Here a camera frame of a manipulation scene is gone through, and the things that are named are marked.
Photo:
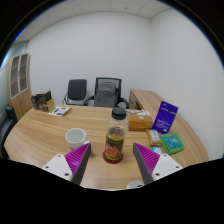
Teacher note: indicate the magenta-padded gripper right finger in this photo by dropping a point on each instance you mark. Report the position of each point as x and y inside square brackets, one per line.
[163, 165]

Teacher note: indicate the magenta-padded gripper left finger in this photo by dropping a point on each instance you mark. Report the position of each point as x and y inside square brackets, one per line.
[61, 165]

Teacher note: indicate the clear bottle with black cap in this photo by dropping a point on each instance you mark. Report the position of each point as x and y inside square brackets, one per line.
[115, 136]

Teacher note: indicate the small blue sachet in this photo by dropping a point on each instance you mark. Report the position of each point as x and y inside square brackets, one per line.
[157, 150]

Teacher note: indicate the green cloth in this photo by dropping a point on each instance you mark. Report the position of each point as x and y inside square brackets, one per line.
[173, 150]

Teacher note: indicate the blue packet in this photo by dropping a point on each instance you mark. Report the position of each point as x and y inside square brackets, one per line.
[172, 142]

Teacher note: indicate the small yellow box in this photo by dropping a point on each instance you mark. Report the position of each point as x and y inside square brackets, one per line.
[154, 137]

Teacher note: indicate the white and grey mug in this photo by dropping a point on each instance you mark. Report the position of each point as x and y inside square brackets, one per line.
[75, 137]

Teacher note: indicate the small round white disc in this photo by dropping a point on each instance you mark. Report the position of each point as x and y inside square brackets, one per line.
[135, 184]

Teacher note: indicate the orange-brown cardboard box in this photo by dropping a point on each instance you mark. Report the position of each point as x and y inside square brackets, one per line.
[140, 122]

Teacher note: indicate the purple packet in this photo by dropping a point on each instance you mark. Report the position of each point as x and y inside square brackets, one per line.
[165, 116]

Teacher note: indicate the white and green pamphlet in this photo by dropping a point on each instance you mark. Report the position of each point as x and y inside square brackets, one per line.
[59, 111]

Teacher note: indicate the paper with round print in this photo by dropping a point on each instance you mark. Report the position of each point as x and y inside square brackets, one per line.
[143, 112]

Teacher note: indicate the black sofa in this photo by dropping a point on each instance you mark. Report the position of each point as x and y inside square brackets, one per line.
[6, 130]

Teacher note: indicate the stack of brown boxes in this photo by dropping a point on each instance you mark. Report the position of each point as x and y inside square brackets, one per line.
[42, 101]

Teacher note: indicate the wooden side desk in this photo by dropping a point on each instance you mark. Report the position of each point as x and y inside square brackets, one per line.
[143, 98]

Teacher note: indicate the black office chair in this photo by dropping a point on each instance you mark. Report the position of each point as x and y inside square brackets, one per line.
[76, 89]

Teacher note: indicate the wooden cabinet with glass doors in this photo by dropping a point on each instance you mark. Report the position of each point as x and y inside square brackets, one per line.
[21, 96]

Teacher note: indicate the grey mesh office chair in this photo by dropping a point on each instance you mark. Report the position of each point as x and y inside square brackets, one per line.
[106, 93]

